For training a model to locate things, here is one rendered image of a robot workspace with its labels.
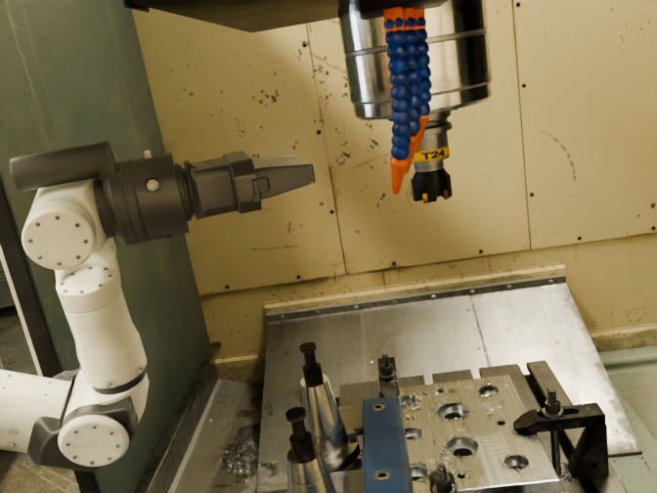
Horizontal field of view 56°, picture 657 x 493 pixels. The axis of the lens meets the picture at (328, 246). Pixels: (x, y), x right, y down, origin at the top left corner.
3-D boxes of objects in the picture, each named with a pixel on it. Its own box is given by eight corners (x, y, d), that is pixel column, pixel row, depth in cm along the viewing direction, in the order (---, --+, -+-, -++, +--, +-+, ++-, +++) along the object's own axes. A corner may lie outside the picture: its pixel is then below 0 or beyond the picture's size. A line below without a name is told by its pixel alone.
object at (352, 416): (295, 444, 62) (293, 437, 62) (300, 416, 67) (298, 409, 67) (364, 436, 62) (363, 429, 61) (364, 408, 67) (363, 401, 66)
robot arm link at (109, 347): (117, 319, 65) (160, 451, 74) (129, 271, 74) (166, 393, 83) (14, 336, 64) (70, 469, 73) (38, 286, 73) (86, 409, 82)
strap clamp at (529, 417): (521, 485, 96) (514, 400, 92) (516, 471, 99) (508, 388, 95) (608, 475, 95) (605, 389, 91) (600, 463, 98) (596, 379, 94)
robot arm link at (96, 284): (85, 192, 61) (121, 305, 68) (91, 162, 69) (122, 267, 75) (16, 205, 60) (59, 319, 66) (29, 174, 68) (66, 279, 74)
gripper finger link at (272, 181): (315, 187, 66) (258, 199, 65) (310, 157, 66) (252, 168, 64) (318, 189, 65) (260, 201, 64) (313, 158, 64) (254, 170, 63)
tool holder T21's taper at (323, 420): (351, 452, 57) (340, 387, 55) (304, 462, 57) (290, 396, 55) (345, 425, 61) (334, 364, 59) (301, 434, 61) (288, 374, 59)
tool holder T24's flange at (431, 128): (459, 128, 69) (457, 106, 69) (407, 138, 69) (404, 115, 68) (441, 125, 75) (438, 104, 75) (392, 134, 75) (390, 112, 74)
